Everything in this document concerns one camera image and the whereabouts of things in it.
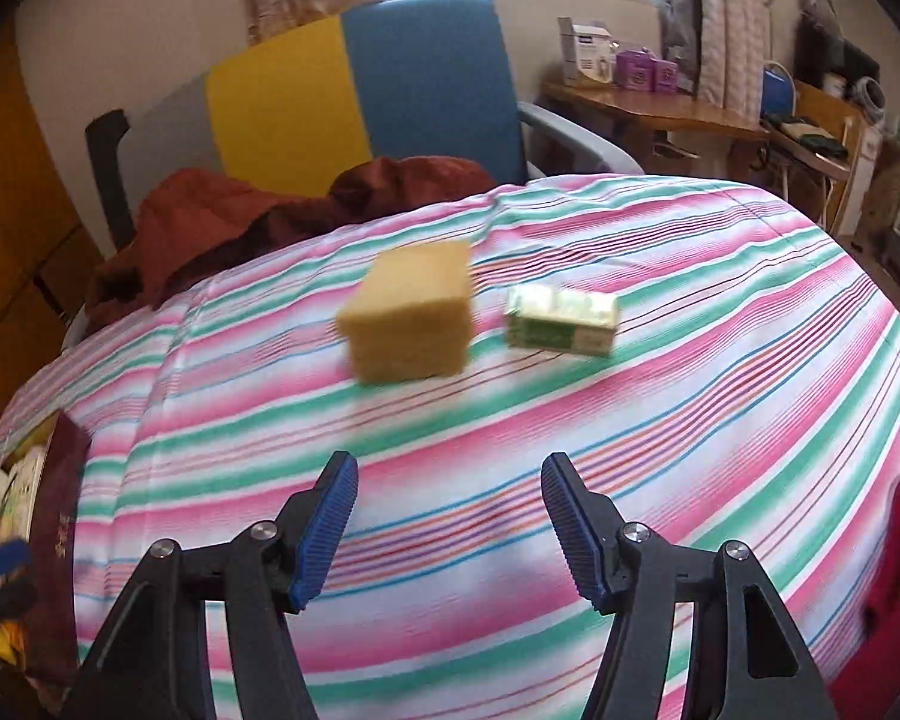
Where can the wooden wardrobe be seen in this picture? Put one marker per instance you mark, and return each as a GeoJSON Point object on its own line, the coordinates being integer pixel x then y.
{"type": "Point", "coordinates": [7, 240]}

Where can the wooden side desk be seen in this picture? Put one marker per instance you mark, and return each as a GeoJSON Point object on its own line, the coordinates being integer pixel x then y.
{"type": "Point", "coordinates": [645, 112]}

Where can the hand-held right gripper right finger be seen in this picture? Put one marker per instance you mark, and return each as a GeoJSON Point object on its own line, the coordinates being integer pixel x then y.
{"type": "Point", "coordinates": [574, 532]}

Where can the golden tin tray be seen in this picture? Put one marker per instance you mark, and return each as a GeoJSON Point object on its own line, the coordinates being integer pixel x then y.
{"type": "Point", "coordinates": [60, 495]}

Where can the dark red jacket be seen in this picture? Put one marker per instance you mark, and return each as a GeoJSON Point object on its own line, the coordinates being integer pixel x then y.
{"type": "Point", "coordinates": [217, 217]}

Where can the brown sponge block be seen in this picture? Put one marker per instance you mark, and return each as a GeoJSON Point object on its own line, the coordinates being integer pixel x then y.
{"type": "Point", "coordinates": [409, 315]}

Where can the blue bag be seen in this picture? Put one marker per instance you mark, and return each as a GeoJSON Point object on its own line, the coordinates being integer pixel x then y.
{"type": "Point", "coordinates": [776, 94]}

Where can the purple box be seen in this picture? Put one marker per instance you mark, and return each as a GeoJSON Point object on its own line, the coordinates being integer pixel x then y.
{"type": "Point", "coordinates": [635, 71]}
{"type": "Point", "coordinates": [667, 77]}

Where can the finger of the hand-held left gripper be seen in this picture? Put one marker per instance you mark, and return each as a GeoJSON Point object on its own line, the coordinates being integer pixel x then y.
{"type": "Point", "coordinates": [0, 559]}

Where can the grey yellow blue chair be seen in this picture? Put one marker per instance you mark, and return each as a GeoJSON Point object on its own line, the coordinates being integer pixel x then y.
{"type": "Point", "coordinates": [420, 90]}

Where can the small green box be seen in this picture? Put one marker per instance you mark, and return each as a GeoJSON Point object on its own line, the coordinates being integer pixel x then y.
{"type": "Point", "coordinates": [562, 319]}

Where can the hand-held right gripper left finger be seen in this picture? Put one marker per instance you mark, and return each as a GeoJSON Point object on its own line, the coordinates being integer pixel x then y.
{"type": "Point", "coordinates": [322, 532]}

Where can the striped tablecloth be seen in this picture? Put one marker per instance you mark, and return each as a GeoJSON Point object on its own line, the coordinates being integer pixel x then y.
{"type": "Point", "coordinates": [495, 420]}

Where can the grey white curtain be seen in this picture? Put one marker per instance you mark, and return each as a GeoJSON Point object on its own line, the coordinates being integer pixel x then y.
{"type": "Point", "coordinates": [720, 22]}

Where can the white carton box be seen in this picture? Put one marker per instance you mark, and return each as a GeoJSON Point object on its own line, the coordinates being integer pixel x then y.
{"type": "Point", "coordinates": [585, 52]}

